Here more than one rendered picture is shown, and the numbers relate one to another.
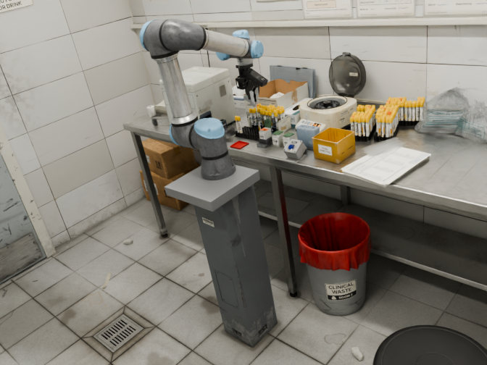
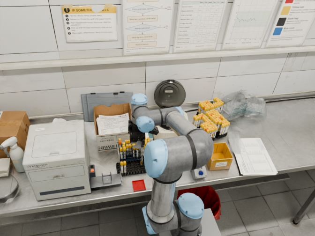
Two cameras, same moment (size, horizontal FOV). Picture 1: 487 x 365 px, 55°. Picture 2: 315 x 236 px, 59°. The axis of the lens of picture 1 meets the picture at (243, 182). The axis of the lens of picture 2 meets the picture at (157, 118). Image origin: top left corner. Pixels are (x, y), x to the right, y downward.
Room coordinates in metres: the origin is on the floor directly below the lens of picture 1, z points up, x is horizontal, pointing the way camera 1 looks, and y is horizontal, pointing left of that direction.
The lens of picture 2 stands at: (1.66, 0.77, 2.18)
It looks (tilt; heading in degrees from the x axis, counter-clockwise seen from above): 41 degrees down; 298
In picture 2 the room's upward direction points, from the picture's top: 4 degrees clockwise
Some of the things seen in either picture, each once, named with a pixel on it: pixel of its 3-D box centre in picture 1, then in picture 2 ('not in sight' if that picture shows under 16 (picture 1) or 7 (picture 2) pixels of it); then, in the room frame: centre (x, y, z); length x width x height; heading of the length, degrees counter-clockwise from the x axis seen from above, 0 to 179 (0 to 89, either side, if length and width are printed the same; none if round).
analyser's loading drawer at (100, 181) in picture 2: (217, 129); (102, 180); (2.33, 0.09, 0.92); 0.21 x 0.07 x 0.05; 43
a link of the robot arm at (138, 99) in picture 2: (241, 43); (139, 106); (2.22, -0.11, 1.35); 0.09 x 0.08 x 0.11; 136
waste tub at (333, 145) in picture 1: (333, 145); (217, 156); (1.85, -0.42, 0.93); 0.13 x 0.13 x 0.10; 40
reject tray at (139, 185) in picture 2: (239, 145); (138, 185); (2.16, -0.01, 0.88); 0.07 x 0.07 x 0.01; 43
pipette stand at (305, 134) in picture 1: (309, 137); not in sight; (1.99, -0.34, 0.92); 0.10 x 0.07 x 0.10; 45
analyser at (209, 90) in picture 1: (200, 101); (63, 158); (2.53, 0.15, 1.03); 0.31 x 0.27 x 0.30; 43
